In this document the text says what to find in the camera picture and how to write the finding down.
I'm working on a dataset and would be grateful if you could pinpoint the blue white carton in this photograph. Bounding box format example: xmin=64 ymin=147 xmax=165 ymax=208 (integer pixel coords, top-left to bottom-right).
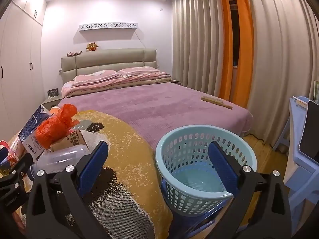
xmin=18 ymin=105 xmax=56 ymax=160

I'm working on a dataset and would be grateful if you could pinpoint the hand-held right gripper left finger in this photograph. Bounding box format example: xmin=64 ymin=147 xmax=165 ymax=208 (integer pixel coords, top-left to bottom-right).
xmin=25 ymin=141 xmax=109 ymax=239

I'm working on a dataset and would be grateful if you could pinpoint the beige curtain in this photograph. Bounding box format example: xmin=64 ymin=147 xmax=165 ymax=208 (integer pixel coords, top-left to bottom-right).
xmin=172 ymin=0 xmax=226 ymax=100
xmin=245 ymin=0 xmax=319 ymax=152

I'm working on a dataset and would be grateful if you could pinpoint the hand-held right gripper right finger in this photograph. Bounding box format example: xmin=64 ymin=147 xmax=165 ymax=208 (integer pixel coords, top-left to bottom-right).
xmin=208 ymin=141 xmax=292 ymax=239

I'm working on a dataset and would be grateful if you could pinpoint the pink packet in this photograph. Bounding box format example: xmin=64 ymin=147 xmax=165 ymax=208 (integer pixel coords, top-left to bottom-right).
xmin=6 ymin=136 xmax=27 ymax=167

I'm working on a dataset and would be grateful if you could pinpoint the white wardrobe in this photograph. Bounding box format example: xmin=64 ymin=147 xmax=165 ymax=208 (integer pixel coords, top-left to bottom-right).
xmin=0 ymin=0 xmax=48 ymax=142

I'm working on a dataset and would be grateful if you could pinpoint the dark tablet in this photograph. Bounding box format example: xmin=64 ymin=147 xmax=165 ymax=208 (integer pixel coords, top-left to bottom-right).
xmin=298 ymin=100 xmax=319 ymax=160

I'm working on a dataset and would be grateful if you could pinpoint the black floor cable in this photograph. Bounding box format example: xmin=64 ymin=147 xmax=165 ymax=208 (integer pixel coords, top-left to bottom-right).
xmin=245 ymin=133 xmax=275 ymax=147

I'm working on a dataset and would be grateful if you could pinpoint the bed with purple blanket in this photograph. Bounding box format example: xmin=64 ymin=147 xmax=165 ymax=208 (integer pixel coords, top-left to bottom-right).
xmin=56 ymin=81 xmax=253 ymax=155

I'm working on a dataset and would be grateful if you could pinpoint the red plastic bag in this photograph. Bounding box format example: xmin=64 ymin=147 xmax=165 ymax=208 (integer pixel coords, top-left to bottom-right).
xmin=35 ymin=104 xmax=80 ymax=150

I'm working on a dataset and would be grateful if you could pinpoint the light blue plastic basket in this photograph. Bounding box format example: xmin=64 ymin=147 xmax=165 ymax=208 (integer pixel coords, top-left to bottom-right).
xmin=155 ymin=125 xmax=258 ymax=217

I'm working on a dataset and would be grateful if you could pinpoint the dark window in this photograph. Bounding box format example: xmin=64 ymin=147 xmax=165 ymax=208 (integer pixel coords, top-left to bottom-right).
xmin=228 ymin=0 xmax=241 ymax=68

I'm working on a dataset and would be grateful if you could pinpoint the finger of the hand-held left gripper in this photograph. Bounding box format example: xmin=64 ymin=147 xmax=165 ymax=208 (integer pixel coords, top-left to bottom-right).
xmin=0 ymin=153 xmax=33 ymax=216
xmin=0 ymin=147 xmax=10 ymax=166

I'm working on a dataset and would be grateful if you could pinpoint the wooden brush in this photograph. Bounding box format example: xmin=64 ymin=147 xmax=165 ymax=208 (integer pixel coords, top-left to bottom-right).
xmin=201 ymin=96 xmax=233 ymax=109

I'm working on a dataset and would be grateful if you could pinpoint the blue plastic stool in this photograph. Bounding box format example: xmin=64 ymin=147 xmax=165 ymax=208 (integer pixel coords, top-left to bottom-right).
xmin=161 ymin=179 xmax=226 ymax=239

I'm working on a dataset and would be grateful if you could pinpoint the panda pattern round rug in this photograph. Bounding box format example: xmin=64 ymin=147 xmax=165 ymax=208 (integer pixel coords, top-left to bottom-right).
xmin=15 ymin=110 xmax=175 ymax=239

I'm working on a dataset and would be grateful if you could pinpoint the pink pillow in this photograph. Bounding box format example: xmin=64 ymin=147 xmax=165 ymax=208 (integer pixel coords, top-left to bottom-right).
xmin=117 ymin=66 xmax=162 ymax=77
xmin=73 ymin=70 xmax=120 ymax=86

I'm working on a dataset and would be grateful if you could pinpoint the light blue desk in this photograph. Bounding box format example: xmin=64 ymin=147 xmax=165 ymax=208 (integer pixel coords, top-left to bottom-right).
xmin=272 ymin=96 xmax=319 ymax=217

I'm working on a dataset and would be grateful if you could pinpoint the beige padded headboard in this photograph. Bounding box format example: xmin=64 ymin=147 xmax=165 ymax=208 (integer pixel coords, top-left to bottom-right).
xmin=60 ymin=48 xmax=160 ymax=85

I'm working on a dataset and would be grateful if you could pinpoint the orange curtain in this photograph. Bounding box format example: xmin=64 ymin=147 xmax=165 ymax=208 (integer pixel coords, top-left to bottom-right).
xmin=216 ymin=0 xmax=236 ymax=101
xmin=233 ymin=0 xmax=255 ymax=107

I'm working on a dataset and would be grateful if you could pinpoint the beige nightstand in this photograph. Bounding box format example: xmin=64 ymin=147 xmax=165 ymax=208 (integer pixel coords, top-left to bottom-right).
xmin=41 ymin=95 xmax=63 ymax=110

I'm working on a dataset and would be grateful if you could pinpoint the small cardboard box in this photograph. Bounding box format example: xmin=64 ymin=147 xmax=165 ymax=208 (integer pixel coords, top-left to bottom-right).
xmin=50 ymin=129 xmax=91 ymax=152

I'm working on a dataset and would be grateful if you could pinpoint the clear plastic bottle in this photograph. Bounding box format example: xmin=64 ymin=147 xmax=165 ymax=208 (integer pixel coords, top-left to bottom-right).
xmin=27 ymin=144 xmax=90 ymax=181

